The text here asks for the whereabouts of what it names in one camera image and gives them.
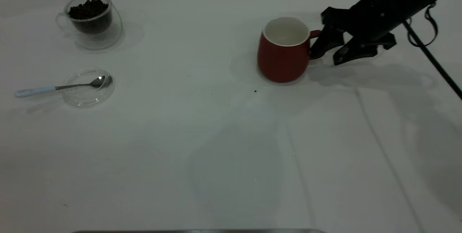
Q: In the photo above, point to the clear glass cup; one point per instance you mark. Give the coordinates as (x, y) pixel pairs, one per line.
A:
(104, 36)

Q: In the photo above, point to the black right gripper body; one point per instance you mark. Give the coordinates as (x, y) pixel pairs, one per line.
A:
(379, 12)

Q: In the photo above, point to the clear glass saucer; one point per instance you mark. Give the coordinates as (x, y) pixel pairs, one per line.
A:
(85, 97)

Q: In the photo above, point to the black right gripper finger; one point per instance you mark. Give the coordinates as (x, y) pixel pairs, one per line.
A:
(326, 41)
(355, 50)

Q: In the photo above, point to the red ceramic mug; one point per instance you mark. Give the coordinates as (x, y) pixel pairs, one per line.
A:
(281, 61)

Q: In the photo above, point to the pile of coffee beans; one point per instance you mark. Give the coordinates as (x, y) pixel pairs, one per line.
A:
(88, 9)

